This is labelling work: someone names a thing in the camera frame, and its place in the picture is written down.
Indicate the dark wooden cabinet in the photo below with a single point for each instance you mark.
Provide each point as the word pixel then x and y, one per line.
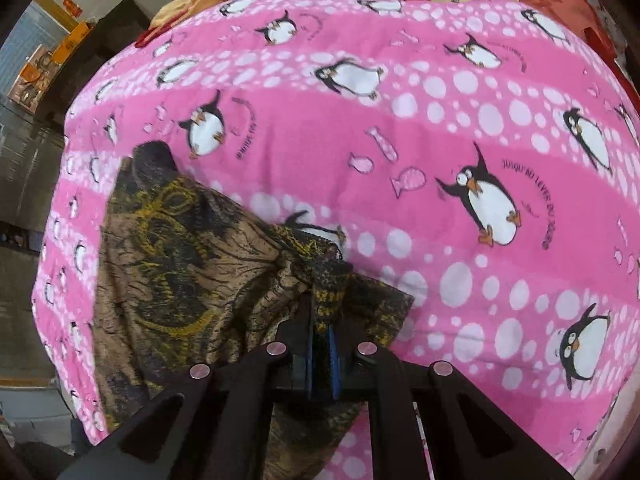
pixel 100 45

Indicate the brown patterned small garment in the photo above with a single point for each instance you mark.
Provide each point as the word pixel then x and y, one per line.
pixel 200 260

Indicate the orange display shelf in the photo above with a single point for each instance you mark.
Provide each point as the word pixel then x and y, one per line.
pixel 32 77

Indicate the orange box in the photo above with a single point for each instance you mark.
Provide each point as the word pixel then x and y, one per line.
pixel 70 45

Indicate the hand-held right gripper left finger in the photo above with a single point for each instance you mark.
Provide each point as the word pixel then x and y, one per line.
pixel 314 375

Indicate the pink penguin print blanket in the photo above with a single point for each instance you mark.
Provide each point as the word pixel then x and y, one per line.
pixel 425 135

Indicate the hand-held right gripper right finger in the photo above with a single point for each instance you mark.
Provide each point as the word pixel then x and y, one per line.
pixel 334 375

